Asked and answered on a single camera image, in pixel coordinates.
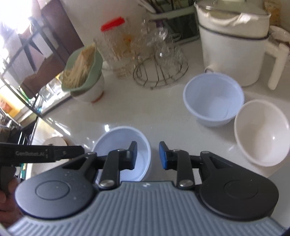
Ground white ceramic bowl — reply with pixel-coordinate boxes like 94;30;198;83
234;99;290;167

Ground pale blue plastic bowl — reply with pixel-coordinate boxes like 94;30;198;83
183;73;245;127
92;126;152;182

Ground glass pot lid white knob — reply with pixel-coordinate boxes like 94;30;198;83
197;0;271;16

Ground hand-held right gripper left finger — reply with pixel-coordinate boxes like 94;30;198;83
62;141;138;190

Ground white plate with leaf pattern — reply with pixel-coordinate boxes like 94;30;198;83
32;136;76;180

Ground dark wooden cutting board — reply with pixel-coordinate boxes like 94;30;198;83
21;0;85;99

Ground orange dish soap bottle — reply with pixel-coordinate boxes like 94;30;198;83
0;95;20;117

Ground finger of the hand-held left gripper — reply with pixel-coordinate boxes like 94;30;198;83
54;146;85;160

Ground glass jar with red lid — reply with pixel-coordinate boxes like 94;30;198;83
97;17;136;68

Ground yellow packet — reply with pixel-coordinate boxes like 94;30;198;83
264;0;282;26

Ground dry noodles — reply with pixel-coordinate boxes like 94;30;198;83
62;44;97;88

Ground small clear glass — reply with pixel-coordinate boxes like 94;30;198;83
49;78;68;100
37;87;53;108

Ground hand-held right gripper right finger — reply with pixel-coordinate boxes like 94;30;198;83
159;141;231;190

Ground white steamer cloth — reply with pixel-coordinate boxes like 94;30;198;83
196;5;272;38

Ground green bowl with noodles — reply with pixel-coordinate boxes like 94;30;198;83
61;43;104;92

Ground white bowl with orange base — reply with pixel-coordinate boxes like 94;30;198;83
71;73;105;104

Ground green chopstick holder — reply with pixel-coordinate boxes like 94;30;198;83
140;0;200;44

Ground person's left hand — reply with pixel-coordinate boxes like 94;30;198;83
0;188;23;218

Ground white electric cooking pot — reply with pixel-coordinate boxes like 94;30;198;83
194;5;290;90

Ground round wire rack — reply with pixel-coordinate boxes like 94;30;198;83
132;54;189;89

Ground patterned glass cup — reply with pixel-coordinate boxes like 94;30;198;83
154;34;185;67
140;17;168;52

